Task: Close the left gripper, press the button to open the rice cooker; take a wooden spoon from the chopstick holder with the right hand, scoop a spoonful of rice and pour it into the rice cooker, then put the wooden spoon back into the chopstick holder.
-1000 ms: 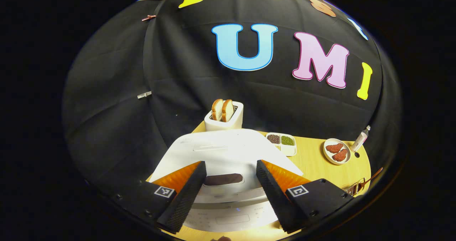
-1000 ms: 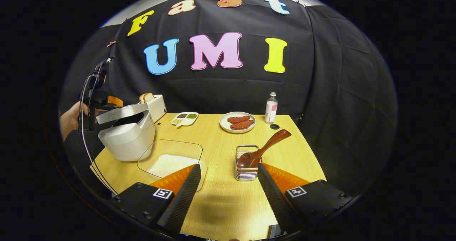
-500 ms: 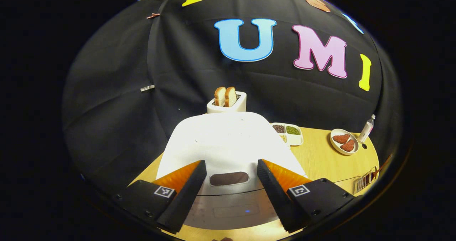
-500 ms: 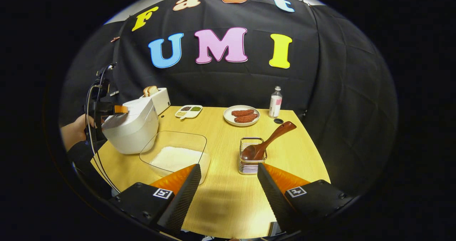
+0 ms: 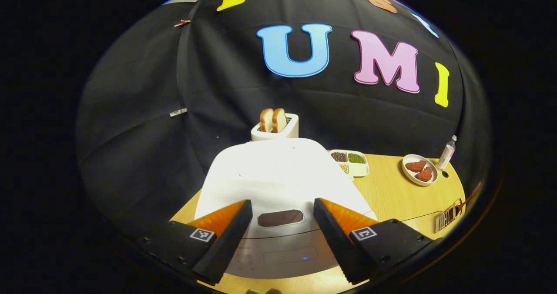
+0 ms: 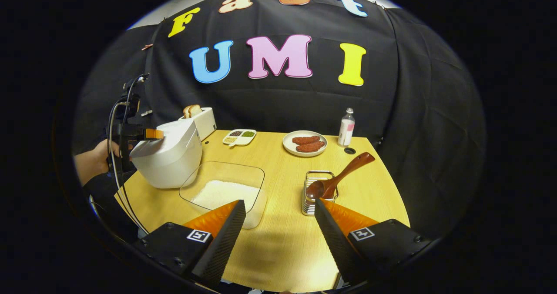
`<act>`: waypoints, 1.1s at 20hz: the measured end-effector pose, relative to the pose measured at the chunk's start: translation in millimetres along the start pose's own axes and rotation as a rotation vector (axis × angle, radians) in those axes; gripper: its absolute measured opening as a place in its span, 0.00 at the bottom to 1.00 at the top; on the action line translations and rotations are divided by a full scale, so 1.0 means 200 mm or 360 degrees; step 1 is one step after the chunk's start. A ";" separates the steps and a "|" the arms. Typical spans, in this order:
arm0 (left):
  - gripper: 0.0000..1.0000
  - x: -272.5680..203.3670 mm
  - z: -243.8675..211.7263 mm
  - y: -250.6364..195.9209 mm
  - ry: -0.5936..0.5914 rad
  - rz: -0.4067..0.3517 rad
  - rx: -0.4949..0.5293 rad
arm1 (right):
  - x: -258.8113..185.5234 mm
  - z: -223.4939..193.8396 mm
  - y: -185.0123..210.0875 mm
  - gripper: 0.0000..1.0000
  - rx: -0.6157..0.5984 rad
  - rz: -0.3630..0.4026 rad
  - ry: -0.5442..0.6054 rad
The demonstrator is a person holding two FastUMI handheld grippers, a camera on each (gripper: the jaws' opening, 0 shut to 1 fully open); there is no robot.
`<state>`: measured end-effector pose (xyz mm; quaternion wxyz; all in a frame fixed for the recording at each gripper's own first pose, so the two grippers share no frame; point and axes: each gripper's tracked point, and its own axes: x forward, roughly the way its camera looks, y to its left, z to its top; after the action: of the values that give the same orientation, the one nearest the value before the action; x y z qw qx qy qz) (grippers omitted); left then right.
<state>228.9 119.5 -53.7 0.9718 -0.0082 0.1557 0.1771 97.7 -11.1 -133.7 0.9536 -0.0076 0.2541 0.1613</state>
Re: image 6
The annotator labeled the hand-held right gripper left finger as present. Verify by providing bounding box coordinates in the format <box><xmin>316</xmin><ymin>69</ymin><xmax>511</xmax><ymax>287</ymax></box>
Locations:
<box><xmin>133</xmin><ymin>200</ymin><xmax>247</xmax><ymax>288</ymax></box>

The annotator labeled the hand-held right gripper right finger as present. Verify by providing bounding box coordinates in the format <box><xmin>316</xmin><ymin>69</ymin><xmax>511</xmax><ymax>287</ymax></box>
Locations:
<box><xmin>314</xmin><ymin>198</ymin><xmax>432</xmax><ymax>286</ymax></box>

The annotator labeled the white rice cooker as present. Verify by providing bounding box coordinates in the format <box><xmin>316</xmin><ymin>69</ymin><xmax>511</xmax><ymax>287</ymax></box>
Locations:
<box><xmin>130</xmin><ymin>119</ymin><xmax>203</xmax><ymax>189</ymax></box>

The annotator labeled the metal wire chopstick holder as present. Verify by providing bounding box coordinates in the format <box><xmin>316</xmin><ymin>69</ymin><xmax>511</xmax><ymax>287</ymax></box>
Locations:
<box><xmin>302</xmin><ymin>170</ymin><xmax>339</xmax><ymax>217</ymax></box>

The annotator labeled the white rice heap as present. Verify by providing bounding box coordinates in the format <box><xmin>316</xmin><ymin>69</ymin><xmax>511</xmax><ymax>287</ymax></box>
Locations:
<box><xmin>191</xmin><ymin>180</ymin><xmax>262</xmax><ymax>213</ymax></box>

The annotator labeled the brown wooden spoon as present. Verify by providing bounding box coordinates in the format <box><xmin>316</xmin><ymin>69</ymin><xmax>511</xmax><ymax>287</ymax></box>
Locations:
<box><xmin>306</xmin><ymin>152</ymin><xmax>376</xmax><ymax>200</ymax></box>

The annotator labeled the white toaster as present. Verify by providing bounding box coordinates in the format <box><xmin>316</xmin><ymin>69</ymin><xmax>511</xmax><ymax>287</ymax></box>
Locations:
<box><xmin>178</xmin><ymin>107</ymin><xmax>217</xmax><ymax>141</ymax></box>

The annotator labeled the clear plastic container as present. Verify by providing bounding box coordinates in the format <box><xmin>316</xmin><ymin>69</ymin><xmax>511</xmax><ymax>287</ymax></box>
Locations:
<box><xmin>179</xmin><ymin>160</ymin><xmax>268</xmax><ymax>230</ymax></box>

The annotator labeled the white divided bean dish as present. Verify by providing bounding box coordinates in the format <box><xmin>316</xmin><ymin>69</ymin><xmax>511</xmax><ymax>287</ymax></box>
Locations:
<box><xmin>222</xmin><ymin>129</ymin><xmax>257</xmax><ymax>147</ymax></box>

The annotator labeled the white round plate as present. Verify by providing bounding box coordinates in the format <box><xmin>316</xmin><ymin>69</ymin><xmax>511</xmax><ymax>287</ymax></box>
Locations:
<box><xmin>282</xmin><ymin>130</ymin><xmax>328</xmax><ymax>157</ymax></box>

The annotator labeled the small pink label bottle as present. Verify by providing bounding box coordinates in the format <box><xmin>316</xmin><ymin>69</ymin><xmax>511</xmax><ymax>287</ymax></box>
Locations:
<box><xmin>338</xmin><ymin>108</ymin><xmax>356</xmax><ymax>147</ymax></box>

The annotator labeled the black backdrop cloth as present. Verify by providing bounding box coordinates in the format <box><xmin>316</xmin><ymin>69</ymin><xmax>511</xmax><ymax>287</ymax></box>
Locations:
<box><xmin>72</xmin><ymin>0</ymin><xmax>487</xmax><ymax>242</ymax></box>

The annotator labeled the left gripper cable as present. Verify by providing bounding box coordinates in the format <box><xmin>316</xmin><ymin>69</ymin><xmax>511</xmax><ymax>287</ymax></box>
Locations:
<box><xmin>107</xmin><ymin>73</ymin><xmax>149</xmax><ymax>236</ymax></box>

